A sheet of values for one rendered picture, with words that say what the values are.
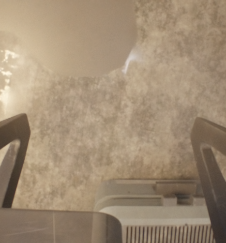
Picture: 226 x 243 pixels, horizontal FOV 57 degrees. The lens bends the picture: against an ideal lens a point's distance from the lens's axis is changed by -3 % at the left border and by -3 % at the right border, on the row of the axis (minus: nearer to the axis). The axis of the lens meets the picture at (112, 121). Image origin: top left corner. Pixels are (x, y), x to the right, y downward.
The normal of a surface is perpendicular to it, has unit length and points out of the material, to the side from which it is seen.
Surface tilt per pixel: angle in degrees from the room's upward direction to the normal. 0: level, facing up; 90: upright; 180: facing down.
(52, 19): 0
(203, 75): 0
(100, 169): 0
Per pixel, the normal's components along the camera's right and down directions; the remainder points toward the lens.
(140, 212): 0.04, -0.63
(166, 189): 0.03, 0.10
